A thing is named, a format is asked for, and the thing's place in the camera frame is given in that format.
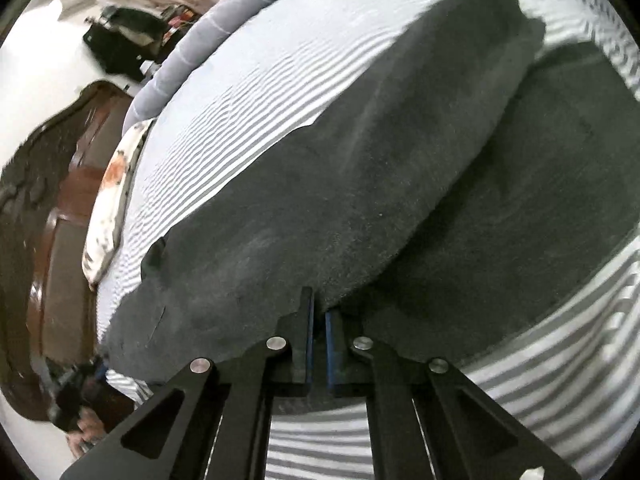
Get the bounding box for grey bolster pillow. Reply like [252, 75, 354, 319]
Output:
[122, 0, 321, 131]

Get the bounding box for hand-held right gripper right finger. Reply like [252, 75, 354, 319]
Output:
[325, 311, 584, 480]

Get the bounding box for carved wooden headboard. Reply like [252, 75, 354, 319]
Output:
[0, 80, 148, 421]

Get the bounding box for dark grey pants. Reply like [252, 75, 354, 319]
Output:
[100, 0, 640, 397]

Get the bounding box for person's left hand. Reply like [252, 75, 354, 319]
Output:
[65, 405, 110, 461]

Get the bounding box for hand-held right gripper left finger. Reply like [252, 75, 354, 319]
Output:
[60, 286, 315, 480]

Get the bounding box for red clutter pile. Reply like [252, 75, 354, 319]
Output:
[160, 4, 201, 32]

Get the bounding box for grey striped bed sheet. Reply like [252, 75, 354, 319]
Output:
[95, 0, 640, 480]

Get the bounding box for floral print pillow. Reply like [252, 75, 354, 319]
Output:
[82, 119, 156, 288]

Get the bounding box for black bag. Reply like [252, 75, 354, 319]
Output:
[82, 5, 168, 82]

